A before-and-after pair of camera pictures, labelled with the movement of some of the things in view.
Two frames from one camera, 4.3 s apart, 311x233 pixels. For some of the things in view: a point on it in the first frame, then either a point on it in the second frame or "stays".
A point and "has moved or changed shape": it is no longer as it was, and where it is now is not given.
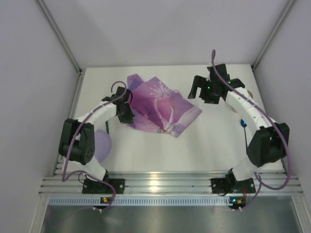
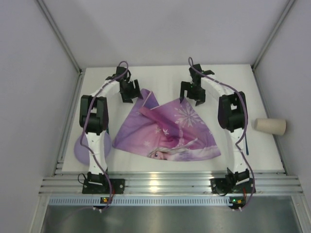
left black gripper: x=125 y=114 to x=129 y=91
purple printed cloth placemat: x=157 y=108 has moved or changed shape
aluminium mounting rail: x=170 y=182 stays
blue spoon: x=243 y=123 stays
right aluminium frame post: x=289 y=6 stays
